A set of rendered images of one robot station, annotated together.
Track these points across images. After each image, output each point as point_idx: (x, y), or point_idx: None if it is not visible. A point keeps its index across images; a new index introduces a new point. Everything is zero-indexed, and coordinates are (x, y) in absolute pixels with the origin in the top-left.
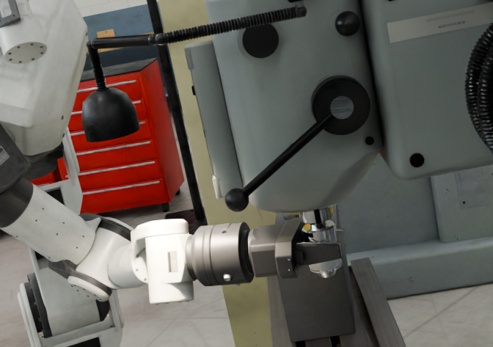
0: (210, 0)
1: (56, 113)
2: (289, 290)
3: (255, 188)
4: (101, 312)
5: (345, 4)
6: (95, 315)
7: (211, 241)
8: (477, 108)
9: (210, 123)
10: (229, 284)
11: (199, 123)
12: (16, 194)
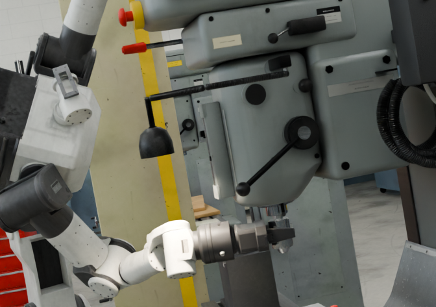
0: (223, 73)
1: (88, 162)
2: (237, 289)
3: (254, 182)
4: None
5: (302, 76)
6: None
7: (211, 230)
8: (389, 121)
9: (215, 150)
10: (222, 260)
11: (110, 222)
12: (65, 212)
